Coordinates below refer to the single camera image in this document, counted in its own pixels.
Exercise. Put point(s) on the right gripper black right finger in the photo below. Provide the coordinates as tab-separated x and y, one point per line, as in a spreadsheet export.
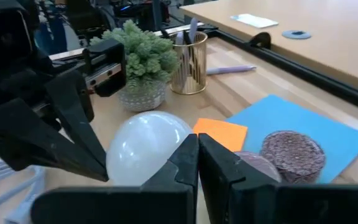
259	205

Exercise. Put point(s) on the white light bulb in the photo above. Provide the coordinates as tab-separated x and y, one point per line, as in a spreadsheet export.
141	146

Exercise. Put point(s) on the green plant in grey pot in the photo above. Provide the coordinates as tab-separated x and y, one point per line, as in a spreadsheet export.
148	59

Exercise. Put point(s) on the orange sticky note pad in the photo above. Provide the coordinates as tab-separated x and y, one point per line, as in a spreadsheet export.
222	133

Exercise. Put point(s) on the black table clamp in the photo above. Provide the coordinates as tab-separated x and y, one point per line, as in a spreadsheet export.
261	40

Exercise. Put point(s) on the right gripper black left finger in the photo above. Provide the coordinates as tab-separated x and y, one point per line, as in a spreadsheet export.
135	205

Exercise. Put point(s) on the blue mat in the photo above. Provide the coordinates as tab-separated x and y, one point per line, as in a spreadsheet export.
291	115

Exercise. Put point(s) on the pale lilac pen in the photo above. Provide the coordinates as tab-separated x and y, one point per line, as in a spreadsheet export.
194	28

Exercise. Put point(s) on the white paper sheet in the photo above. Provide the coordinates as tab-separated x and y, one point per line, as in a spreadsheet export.
253	20

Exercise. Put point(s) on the gold pencil cup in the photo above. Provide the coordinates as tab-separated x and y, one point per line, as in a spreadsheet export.
191	68

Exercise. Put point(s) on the purple pen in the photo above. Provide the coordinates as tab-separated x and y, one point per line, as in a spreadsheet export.
228	69

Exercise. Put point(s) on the light wooden desk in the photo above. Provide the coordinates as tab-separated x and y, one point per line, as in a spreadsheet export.
322	37

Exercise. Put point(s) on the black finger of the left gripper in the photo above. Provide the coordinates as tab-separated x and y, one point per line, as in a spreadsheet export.
26	143
76	112

